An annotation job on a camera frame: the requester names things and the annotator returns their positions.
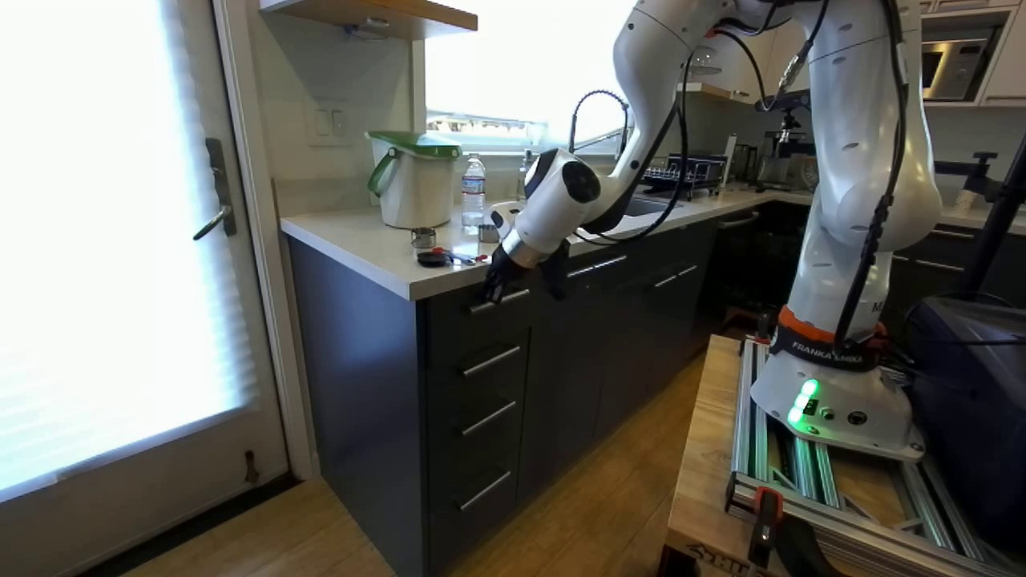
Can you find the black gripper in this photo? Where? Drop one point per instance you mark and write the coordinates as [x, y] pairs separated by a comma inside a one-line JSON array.
[[512, 265]]

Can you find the wooden drawer with dark front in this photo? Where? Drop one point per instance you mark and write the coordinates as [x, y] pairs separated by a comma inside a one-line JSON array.
[[460, 323]]

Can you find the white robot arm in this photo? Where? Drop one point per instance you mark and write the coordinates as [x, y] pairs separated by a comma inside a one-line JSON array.
[[873, 196]]

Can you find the black round object on counter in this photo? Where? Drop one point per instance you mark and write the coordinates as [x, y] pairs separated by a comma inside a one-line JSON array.
[[434, 257]]

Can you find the clear plastic water bottle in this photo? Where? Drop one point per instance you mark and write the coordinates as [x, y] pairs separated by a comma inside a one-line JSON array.
[[473, 199]]

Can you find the white bin with green lid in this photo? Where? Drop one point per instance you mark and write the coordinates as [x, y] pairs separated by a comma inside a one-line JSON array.
[[411, 177]]

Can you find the kitchen faucet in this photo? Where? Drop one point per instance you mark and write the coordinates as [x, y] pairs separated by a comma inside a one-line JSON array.
[[599, 124]]

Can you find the dark kitchen cabinet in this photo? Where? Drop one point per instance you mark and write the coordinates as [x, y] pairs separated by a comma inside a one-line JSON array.
[[432, 453]]

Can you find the steel microwave oven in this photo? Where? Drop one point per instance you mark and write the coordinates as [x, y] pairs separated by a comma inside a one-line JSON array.
[[956, 57]]

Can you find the wooden wall shelf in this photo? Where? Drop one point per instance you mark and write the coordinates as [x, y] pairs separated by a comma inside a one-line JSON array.
[[386, 18]]

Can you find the white door with handle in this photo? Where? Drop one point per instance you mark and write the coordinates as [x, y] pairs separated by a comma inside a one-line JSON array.
[[135, 383]]

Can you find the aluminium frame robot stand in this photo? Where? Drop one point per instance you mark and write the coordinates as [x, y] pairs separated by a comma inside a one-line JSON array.
[[890, 514]]

